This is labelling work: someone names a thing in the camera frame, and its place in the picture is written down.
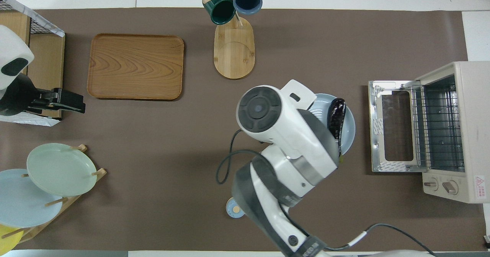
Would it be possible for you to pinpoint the white grey patterned cloth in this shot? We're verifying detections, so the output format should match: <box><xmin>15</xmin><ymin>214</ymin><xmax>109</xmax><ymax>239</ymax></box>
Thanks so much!
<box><xmin>0</xmin><ymin>0</ymin><xmax>65</xmax><ymax>37</ymax></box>

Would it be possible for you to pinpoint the beige toaster oven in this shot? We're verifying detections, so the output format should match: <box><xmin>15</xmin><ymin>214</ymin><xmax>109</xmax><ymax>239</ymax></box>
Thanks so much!
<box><xmin>368</xmin><ymin>61</ymin><xmax>490</xmax><ymax>204</ymax></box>

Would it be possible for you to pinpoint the dark green mug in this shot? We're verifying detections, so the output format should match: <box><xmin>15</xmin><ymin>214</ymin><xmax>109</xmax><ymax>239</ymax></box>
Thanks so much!
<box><xmin>203</xmin><ymin>0</ymin><xmax>236</xmax><ymax>25</ymax></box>

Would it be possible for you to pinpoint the wooden serving tray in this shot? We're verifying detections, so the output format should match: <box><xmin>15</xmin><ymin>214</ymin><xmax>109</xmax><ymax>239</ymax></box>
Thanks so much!
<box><xmin>87</xmin><ymin>34</ymin><xmax>185</xmax><ymax>101</ymax></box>

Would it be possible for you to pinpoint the yellow plate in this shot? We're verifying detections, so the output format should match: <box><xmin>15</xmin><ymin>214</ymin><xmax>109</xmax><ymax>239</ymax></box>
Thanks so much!
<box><xmin>0</xmin><ymin>224</ymin><xmax>24</xmax><ymax>254</ymax></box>

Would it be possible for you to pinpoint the wooden shelf box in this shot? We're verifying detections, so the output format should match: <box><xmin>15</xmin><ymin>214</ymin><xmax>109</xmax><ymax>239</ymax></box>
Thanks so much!
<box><xmin>0</xmin><ymin>10</ymin><xmax>65</xmax><ymax>120</ymax></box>

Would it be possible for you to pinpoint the black wire basket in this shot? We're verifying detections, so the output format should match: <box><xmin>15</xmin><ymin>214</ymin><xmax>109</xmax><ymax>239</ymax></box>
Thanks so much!
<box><xmin>0</xmin><ymin>0</ymin><xmax>65</xmax><ymax>127</ymax></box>

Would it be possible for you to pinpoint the blue call bell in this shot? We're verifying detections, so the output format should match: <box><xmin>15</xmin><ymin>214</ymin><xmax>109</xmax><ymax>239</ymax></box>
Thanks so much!
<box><xmin>226</xmin><ymin>197</ymin><xmax>245</xmax><ymax>218</ymax></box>

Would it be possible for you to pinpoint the wooden mug tree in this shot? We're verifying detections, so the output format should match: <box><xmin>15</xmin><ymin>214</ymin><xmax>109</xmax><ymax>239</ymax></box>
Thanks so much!
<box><xmin>202</xmin><ymin>0</ymin><xmax>264</xmax><ymax>80</ymax></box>

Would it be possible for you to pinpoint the dark purple eggplant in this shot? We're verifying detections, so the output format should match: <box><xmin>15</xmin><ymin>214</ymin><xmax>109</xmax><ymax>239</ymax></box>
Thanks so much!
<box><xmin>327</xmin><ymin>98</ymin><xmax>346</xmax><ymax>147</ymax></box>

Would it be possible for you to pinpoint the pale blue racked plate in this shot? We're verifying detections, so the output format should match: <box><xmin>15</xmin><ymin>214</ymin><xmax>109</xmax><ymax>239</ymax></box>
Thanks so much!
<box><xmin>0</xmin><ymin>169</ymin><xmax>64</xmax><ymax>228</ymax></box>

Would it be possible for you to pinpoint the brown table mat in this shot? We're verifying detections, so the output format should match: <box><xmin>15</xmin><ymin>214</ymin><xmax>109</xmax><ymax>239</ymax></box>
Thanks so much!
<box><xmin>0</xmin><ymin>8</ymin><xmax>487</xmax><ymax>252</ymax></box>

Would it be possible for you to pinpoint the wooden plate rack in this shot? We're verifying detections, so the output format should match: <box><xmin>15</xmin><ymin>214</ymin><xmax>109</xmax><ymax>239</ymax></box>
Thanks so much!
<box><xmin>0</xmin><ymin>144</ymin><xmax>107</xmax><ymax>244</ymax></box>

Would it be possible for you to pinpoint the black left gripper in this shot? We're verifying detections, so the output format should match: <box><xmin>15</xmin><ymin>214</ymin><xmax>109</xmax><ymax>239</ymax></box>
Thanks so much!
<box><xmin>0</xmin><ymin>73</ymin><xmax>86</xmax><ymax>116</ymax></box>

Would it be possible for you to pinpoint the mint green plate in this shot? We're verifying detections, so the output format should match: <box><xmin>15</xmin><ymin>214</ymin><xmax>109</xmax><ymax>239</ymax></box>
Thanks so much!
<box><xmin>26</xmin><ymin>143</ymin><xmax>97</xmax><ymax>197</ymax></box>

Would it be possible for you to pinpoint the light blue round plate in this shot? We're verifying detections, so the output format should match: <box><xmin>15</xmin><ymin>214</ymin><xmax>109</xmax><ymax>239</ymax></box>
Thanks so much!
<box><xmin>308</xmin><ymin>93</ymin><xmax>356</xmax><ymax>156</ymax></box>

